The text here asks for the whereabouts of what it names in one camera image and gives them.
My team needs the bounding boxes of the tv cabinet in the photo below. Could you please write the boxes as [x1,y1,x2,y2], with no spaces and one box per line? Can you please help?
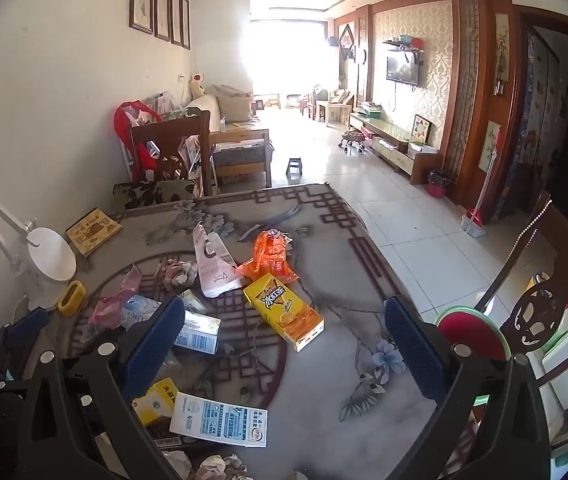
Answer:
[349,113,442,185]

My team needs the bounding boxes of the blue white milk carton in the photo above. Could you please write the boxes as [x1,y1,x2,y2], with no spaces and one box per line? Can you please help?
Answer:
[120,289,221,356]

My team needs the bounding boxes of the small black stool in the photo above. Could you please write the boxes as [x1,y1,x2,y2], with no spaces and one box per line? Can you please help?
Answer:
[285,157,304,179]

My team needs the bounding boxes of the dark wooden chair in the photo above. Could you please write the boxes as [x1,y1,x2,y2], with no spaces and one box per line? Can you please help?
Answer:
[131,107,212,196]

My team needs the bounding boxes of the pink plastic wrapper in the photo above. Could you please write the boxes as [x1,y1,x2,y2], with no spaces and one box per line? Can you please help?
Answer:
[89,264,142,328]

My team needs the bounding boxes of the white desk lamp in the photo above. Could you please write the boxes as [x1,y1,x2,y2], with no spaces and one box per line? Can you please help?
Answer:
[0,204,77,311]

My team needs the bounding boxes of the broom and dustpan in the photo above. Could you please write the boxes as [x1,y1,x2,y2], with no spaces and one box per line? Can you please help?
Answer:
[461,133,499,238]

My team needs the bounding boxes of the floral seat cushion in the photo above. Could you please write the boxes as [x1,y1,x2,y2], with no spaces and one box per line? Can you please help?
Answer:
[112,180,196,212]

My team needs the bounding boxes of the red white paper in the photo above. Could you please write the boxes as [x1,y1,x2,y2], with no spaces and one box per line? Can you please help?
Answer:
[155,258,198,292]

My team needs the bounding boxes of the yellow lemon tea carton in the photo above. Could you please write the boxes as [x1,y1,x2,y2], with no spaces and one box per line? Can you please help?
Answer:
[243,274,325,352]

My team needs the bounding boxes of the red bag on chair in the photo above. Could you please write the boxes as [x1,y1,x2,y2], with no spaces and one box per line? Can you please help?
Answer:
[113,100,162,180]

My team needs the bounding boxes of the sofa with cushions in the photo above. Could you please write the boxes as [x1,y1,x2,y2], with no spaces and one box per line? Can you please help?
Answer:
[188,84,254,132]

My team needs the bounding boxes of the orange snack bag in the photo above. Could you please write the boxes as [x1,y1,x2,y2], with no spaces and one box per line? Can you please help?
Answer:
[237,229,298,284]

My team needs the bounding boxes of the grey paper ball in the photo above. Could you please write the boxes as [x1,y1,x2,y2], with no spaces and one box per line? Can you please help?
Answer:
[194,454,252,480]

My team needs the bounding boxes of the red green trash bin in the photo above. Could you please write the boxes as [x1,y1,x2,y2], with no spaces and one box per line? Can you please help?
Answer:
[435,306,512,361]

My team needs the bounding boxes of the wooden chair right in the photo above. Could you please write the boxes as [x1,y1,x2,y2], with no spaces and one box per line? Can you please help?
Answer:
[472,190,568,461]

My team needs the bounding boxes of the red floor waste basket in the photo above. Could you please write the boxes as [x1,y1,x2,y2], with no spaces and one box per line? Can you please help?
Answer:
[427,169,451,198]

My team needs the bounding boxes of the framed wall pictures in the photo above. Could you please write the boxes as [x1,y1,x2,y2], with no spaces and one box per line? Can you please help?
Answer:
[129,0,192,50]

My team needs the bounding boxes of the pink white paper bag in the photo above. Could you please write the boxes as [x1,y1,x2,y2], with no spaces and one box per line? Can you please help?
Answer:
[193,223,245,299]

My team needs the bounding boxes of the yellow patterned book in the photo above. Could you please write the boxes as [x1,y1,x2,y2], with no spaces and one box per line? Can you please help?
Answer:
[65,208,122,257]

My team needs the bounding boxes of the yellow green small box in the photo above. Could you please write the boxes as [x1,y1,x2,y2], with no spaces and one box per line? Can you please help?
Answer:
[132,378,178,426]

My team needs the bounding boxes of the yellow tape holder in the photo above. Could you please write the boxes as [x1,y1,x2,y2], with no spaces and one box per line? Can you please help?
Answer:
[56,280,86,318]

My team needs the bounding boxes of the wall mounted television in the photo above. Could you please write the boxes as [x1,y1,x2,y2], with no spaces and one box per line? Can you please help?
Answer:
[386,51,421,87]

